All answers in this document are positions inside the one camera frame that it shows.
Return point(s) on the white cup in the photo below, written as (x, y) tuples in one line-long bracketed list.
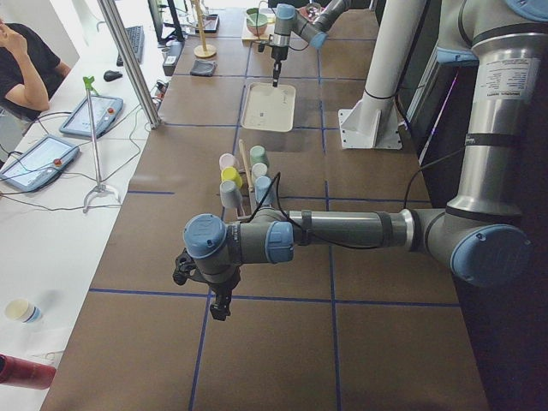
[(258, 170)]

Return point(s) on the yellow cup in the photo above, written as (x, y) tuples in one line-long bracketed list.
[(232, 174)]

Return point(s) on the black computer mouse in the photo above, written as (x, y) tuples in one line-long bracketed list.
[(111, 75)]

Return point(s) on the teach pendant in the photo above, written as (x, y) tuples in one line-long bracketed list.
[(41, 164), (104, 111)]

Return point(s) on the near teach pendant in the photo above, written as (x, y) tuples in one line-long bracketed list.
[(41, 164)]

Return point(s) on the black box with label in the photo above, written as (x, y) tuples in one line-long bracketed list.
[(171, 54)]

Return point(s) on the white wire cup rack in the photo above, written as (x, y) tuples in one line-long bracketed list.
[(249, 205)]

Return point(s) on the far teach pendant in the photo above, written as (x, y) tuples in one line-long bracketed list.
[(104, 111)]

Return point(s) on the green cup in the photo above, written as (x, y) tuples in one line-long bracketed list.
[(258, 155)]

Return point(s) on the light blue cup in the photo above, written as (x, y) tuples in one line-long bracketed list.
[(264, 191)]

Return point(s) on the seated person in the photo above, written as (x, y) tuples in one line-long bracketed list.
[(31, 72)]

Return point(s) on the grey cup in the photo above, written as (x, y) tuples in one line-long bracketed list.
[(230, 195)]

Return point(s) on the white pedestal column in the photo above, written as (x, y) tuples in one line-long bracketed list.
[(373, 123)]

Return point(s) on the red bottle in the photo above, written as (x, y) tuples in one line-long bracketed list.
[(25, 373)]

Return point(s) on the paper cup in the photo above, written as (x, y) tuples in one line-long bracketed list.
[(23, 311)]

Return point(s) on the pink bowl with ice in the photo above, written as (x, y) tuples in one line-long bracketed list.
[(311, 11)]

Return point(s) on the pink cup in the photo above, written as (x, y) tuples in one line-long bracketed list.
[(227, 160)]

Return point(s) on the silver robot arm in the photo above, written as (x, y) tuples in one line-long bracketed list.
[(475, 235), (289, 20)]

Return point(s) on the black keyboard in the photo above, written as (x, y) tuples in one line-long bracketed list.
[(136, 39)]

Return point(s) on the cream rabbit tray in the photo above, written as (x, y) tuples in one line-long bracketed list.
[(269, 108)]

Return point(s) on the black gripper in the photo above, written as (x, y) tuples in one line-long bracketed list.
[(223, 286), (279, 54)]

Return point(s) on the green bowl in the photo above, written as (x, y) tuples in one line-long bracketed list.
[(256, 22)]

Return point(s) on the aluminium frame post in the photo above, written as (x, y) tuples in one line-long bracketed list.
[(114, 23)]

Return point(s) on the wooden mug tree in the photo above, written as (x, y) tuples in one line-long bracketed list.
[(203, 50)]

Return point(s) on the green tipped metal stand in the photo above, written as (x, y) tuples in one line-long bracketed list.
[(100, 189)]

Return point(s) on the grey folded cloth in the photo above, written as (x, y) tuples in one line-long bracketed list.
[(203, 68)]

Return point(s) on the wooden cutting board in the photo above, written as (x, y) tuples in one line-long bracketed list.
[(246, 34)]

